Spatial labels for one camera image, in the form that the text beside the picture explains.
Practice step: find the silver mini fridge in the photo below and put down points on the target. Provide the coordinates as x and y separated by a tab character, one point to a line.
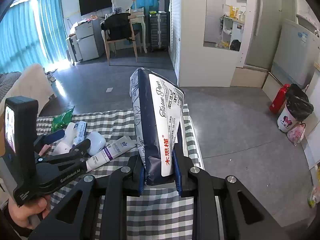
90	40

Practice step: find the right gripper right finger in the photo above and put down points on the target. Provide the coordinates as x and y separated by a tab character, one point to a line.
223	208

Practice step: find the red thermos bottle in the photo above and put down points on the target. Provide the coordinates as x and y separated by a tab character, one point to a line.
279	99

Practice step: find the green snack bag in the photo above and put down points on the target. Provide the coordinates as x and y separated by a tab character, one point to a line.
61	121

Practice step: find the person's left hand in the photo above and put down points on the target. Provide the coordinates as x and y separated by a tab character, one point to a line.
20	215

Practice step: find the beige sofa with grey blanket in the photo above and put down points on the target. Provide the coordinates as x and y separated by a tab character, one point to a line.
32	83

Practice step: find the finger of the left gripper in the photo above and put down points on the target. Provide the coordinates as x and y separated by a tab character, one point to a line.
47	139
79	150

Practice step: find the black wall television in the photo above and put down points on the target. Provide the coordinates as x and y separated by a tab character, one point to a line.
88	6

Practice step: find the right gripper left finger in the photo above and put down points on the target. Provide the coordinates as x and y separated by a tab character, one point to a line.
94	200

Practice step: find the small wet wipes pack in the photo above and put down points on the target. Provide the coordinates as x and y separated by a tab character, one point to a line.
79	132

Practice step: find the pink plastic bag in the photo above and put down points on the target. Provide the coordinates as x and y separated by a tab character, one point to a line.
296	134

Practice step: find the white bin with black bag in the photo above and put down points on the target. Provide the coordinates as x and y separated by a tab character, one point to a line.
297	108

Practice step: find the wooden chair with black jacket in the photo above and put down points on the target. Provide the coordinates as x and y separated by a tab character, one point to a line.
116	28

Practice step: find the phone on left gripper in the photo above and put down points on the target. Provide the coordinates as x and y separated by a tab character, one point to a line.
20	134

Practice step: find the white side cart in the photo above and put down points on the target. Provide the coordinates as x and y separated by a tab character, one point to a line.
74	53

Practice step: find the navy white tissue paper pack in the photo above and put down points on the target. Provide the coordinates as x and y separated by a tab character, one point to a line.
157	107

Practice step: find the white purple toothpaste tube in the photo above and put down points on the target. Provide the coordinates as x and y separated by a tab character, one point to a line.
109	153

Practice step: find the black drawer tower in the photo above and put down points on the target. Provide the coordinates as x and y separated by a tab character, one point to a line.
158	29

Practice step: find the white spray bottle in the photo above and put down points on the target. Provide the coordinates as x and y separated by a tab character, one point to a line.
66	143

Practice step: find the teal window curtains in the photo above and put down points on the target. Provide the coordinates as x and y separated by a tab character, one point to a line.
33	32

